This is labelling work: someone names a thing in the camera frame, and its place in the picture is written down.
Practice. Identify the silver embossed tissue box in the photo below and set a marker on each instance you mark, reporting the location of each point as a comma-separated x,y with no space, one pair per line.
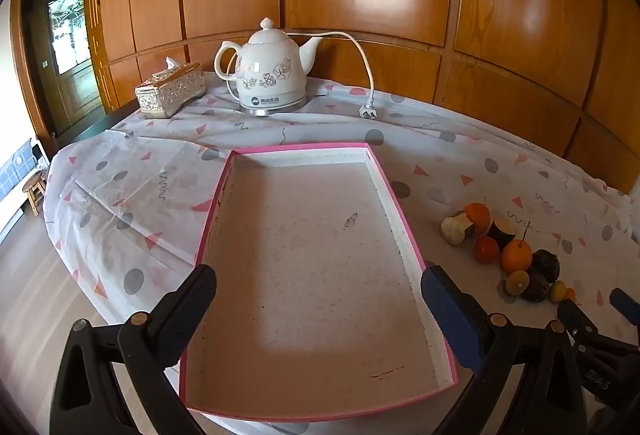
170,92

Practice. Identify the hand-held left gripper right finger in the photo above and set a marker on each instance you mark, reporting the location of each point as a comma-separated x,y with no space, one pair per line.
452,315

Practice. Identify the blue plaid sofa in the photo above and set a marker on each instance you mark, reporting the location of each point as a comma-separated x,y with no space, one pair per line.
12,170

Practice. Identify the small wooden stool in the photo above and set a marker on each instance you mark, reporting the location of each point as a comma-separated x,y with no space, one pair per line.
35,185

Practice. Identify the white tissue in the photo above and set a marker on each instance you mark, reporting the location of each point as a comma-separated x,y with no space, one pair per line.
171,63

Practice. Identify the carrot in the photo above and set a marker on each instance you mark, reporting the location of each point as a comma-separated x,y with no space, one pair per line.
569,294

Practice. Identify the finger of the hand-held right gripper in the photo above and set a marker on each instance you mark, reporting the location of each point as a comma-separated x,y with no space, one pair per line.
600,365
625,302

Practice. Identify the orange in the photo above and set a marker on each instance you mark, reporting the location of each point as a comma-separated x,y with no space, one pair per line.
516,257
479,215

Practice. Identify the pink-edged shallow box tray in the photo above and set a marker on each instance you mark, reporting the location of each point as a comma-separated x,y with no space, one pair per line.
310,265

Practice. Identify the wooden door with glass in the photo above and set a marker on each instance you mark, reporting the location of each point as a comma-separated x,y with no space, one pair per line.
75,85

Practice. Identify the white frame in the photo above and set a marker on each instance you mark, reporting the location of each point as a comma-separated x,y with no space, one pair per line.
37,155

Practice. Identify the white patterned tablecloth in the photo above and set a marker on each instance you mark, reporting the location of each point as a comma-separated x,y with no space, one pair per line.
150,175

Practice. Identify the red tomato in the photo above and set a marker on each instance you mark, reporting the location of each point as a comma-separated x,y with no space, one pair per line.
486,250

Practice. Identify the silver kettle base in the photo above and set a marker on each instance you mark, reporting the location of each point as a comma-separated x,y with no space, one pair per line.
272,111

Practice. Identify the yellow-green round fruit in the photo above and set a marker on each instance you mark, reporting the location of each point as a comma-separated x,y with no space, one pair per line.
516,284

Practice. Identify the eggplant piece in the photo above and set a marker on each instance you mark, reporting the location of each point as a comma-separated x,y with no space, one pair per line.
502,230
454,231

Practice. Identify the small yellow fruit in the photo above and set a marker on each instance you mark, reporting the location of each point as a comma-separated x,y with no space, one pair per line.
557,292

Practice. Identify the dark wrinkled passion fruit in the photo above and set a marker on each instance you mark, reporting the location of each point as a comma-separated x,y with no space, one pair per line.
536,287
546,265

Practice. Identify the white floral ceramic kettle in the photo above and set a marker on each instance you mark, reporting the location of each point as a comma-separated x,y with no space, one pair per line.
270,65

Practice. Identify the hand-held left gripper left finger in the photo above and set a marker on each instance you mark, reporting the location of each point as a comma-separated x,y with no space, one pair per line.
187,310

